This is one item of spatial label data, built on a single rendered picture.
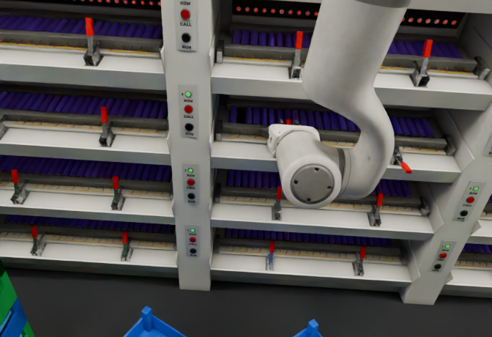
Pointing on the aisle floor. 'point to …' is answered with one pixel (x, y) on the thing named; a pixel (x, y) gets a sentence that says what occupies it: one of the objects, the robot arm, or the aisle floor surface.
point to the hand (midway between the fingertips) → (288, 127)
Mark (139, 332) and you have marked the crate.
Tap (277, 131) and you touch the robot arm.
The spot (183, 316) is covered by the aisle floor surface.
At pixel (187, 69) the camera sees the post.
